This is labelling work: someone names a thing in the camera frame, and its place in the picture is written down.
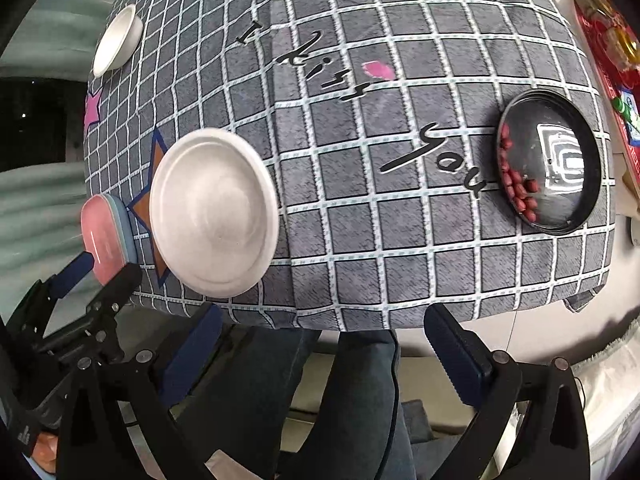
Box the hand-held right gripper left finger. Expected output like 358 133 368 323
60 304 223 480

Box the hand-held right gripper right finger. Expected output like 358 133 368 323
424 304 593 480

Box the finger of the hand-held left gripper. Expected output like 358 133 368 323
10 252 96 333
89 262 143 363

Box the pink square plate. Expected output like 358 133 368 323
81 195 132 286

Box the blue square plate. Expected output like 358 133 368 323
107 194 138 266

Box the large white bowl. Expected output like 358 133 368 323
149 129 280 297

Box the small white bowl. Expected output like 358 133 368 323
92 4 143 77

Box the person's left hand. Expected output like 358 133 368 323
30 430 61 476

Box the person's left leg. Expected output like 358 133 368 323
220 327 341 480

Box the person's leg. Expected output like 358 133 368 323
335 330 417 480
220 327 341 480

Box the person's right leg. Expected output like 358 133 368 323
335 330 417 480

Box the white fluffy cloth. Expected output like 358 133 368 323
572 310 640 480

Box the pile of red beans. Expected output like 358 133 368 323
497 122 541 223

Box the grey checkered tablecloth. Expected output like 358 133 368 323
82 0 617 333

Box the pale green curtain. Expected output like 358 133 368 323
0 0 136 311

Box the black round dish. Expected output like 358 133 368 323
496 89 602 235

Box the red tray of snacks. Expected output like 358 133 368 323
570 0 640 186

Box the pile of snack packets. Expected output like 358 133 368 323
580 0 640 146

